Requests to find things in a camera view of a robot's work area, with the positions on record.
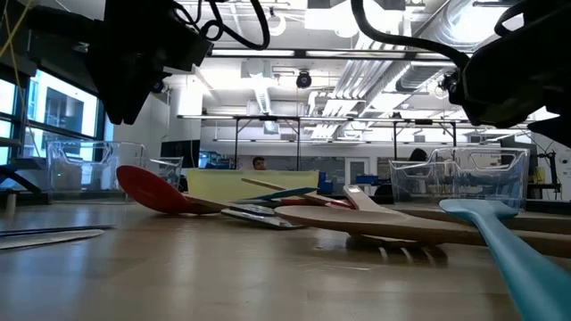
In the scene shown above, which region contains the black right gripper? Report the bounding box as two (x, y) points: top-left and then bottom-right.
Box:
(450, 6), (571, 149)

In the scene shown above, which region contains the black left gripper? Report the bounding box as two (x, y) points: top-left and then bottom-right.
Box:
(85, 0), (214, 126)

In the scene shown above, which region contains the knife with cream handle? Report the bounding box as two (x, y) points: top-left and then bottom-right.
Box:
(0, 228), (107, 251)

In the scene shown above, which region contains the red spatula wooden handle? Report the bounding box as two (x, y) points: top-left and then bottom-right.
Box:
(240, 177), (356, 210)

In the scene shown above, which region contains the labelled wooden slotted fork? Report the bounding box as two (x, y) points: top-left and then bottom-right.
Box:
(342, 184), (449, 251)

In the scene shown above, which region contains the wooden spoon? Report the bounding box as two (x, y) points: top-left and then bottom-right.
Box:
(273, 204), (571, 259)

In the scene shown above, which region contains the black equipment stand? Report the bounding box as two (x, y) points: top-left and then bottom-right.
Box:
(527, 150), (562, 201)

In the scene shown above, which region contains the large window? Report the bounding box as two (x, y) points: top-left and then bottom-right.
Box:
(0, 69), (106, 166)

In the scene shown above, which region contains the black monitor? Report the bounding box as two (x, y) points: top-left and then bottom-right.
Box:
(159, 139), (202, 169)

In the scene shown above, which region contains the clear plastic bin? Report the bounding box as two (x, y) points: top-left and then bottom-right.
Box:
(46, 140), (185, 204)
(388, 146), (531, 211)

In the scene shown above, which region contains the yellow plastic bin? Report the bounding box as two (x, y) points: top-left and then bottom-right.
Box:
(186, 169), (320, 202)

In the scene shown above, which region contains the long ceiling light bar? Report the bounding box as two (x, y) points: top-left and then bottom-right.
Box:
(207, 46), (474, 62)

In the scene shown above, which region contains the black office chair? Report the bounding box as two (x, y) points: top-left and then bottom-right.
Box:
(373, 182), (396, 204)

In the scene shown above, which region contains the grey door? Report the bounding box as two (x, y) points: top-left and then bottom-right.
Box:
(345, 156), (371, 185)

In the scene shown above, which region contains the blue box stack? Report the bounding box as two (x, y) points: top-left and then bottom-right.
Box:
(318, 171), (335, 196)

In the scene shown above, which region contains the red slotted turner metal handle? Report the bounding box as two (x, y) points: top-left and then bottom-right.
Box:
(115, 164), (356, 218)

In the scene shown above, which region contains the black angled bracket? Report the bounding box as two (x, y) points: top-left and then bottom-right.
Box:
(0, 162), (44, 196)

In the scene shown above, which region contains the silver ventilation duct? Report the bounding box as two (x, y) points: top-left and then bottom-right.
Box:
(394, 60), (469, 93)

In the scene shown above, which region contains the white post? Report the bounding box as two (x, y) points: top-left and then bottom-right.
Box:
(4, 189), (19, 218)

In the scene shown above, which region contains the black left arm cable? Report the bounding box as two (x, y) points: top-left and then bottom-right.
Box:
(171, 0), (272, 51)

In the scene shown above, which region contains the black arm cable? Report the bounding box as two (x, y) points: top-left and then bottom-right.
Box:
(350, 0), (472, 70)
(171, 0), (272, 51)

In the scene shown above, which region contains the white ring light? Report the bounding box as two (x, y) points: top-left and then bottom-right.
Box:
(266, 12), (287, 37)

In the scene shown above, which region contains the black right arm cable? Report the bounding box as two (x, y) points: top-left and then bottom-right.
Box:
(350, 0), (472, 70)

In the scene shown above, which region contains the black pipe frame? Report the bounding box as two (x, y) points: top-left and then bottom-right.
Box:
(177, 114), (460, 171)

